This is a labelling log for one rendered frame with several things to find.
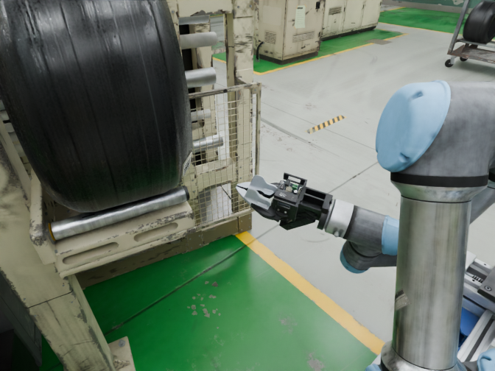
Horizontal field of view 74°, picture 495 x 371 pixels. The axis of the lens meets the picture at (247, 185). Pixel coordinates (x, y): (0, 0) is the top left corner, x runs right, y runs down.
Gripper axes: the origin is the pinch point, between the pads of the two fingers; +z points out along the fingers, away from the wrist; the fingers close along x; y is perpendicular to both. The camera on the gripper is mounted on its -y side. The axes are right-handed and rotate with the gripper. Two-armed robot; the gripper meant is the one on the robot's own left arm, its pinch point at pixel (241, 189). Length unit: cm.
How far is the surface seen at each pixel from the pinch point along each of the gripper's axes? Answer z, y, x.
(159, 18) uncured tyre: 18.3, 32.2, -9.2
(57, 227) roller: 37.9, -5.3, 23.0
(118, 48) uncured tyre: 20.6, 31.8, 0.0
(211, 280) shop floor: 23, -112, -2
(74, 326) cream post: 43, -48, 42
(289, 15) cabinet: 107, -205, -406
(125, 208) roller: 27.5, -8.4, 11.6
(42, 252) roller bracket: 36.7, -5.1, 29.3
